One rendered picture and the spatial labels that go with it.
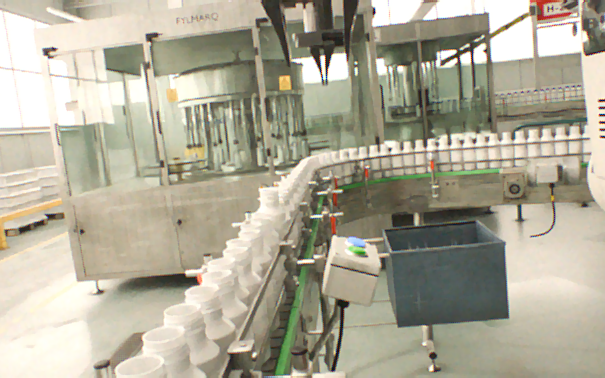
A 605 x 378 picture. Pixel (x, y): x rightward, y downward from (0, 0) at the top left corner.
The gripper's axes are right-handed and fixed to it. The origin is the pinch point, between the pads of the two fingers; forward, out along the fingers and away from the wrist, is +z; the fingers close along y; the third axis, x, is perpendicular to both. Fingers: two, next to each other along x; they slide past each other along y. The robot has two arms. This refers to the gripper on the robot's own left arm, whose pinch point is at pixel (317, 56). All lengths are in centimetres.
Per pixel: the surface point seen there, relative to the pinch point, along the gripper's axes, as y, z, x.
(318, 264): -4.6, 32.2, 33.6
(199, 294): -15.4, 24.5, -4.1
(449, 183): 53, 44, 211
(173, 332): -14.7, 24.2, -15.8
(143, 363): -15.2, 24.3, -21.8
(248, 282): -12.7, 27.7, 10.1
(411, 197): 34, 50, 214
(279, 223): -12, 26, 45
